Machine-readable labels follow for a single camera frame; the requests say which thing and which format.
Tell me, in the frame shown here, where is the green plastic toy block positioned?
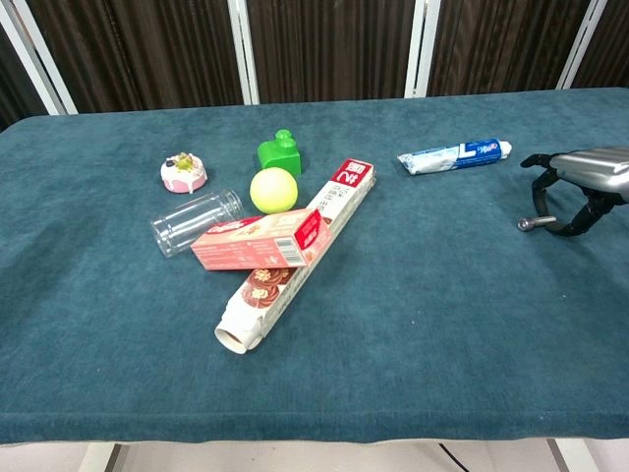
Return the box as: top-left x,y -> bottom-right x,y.
257,129 -> 303,177

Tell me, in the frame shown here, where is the yellow green ball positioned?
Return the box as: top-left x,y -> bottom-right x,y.
249,166 -> 300,215

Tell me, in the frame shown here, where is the pink red toothpaste box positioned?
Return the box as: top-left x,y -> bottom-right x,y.
190,207 -> 332,272

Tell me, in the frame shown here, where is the silver metal bolt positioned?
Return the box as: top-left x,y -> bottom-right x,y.
516,215 -> 557,232

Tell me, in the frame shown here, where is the black cable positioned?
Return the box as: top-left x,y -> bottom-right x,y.
436,442 -> 466,472

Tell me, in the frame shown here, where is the long white baking paper box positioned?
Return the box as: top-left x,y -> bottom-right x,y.
213,157 -> 378,355

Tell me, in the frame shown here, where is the white table leg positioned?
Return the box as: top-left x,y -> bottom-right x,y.
545,438 -> 600,472
77,442 -> 124,472

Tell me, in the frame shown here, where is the teal velvet table cloth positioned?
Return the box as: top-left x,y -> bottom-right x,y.
0,87 -> 629,447

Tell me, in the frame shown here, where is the pink toy cake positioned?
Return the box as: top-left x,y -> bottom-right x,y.
159,151 -> 209,195

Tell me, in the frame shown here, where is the clear plastic jar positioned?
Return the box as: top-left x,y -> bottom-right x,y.
149,188 -> 246,259

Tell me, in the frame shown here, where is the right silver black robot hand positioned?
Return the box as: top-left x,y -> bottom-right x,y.
520,146 -> 629,238

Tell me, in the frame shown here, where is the blue white toothpaste tube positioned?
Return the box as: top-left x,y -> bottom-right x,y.
396,139 -> 513,177

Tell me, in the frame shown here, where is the white folding screen frame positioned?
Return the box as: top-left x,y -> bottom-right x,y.
0,0 -> 608,117

